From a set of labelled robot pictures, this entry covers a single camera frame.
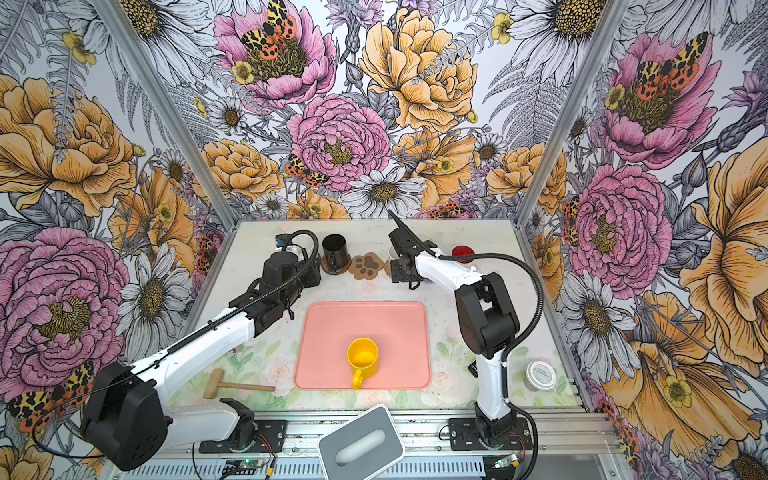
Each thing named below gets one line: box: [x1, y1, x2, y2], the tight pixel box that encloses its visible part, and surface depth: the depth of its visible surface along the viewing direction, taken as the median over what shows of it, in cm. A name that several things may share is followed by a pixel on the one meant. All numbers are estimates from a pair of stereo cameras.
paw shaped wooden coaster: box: [349, 252, 385, 280], surface depth 111 cm
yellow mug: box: [346, 337, 379, 390], surface depth 81 cm
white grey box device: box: [318, 404, 405, 480], surface depth 71 cm
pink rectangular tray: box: [294, 301, 431, 391], surface depth 93 cm
